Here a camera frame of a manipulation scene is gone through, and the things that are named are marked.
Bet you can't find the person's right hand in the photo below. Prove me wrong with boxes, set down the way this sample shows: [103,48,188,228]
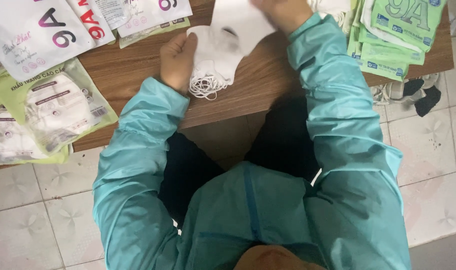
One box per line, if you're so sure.
[250,0,314,37]

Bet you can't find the person's left hand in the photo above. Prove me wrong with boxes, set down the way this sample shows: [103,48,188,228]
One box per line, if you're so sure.
[160,33,198,95]

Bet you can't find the single white face mask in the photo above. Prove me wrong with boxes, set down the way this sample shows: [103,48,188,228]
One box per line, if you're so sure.
[209,0,277,57]

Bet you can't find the bundle of white face masks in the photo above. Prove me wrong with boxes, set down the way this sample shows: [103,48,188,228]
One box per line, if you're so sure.
[187,25,248,101]

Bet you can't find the pile of loose white masks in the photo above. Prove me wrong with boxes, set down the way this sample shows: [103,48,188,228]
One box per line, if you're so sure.
[307,0,353,28]

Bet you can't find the empty green-edged clear packet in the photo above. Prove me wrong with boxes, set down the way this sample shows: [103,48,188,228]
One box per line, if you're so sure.
[119,17,191,49]

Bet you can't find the stack of green packets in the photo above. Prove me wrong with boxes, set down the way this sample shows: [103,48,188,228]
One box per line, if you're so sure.
[346,0,448,82]

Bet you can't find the dark trousers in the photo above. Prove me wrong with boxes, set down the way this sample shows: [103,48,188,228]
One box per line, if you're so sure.
[158,97,321,230]

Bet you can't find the white packet small grey text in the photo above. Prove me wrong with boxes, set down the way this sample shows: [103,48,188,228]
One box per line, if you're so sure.
[88,0,132,31]

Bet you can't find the white packet red print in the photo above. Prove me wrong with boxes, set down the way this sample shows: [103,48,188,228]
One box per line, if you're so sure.
[66,0,117,48]

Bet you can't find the black sock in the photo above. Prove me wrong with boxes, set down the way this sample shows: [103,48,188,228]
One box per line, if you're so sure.
[402,78,442,118]

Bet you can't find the teal jacket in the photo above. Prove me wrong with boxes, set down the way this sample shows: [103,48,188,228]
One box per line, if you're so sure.
[93,13,412,270]

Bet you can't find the large white packet purple print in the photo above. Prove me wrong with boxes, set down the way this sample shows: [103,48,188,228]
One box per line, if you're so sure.
[0,0,96,82]

